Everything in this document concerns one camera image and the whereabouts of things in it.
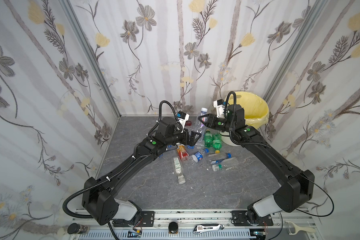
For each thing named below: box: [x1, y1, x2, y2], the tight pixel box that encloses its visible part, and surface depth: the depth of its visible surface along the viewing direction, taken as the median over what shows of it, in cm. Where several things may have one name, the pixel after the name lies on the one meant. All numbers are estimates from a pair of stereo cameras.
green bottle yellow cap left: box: [204, 129, 213, 148], surface depth 103 cm
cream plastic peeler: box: [285, 221, 316, 235], surface depth 72 cm
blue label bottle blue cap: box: [192, 148, 210, 163], surface depth 95 cm
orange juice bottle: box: [176, 142, 189, 161], surface depth 95 cm
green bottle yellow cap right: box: [213, 132, 222, 154], surface depth 100 cm
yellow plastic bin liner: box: [228, 91, 270, 129], surface depth 96 cm
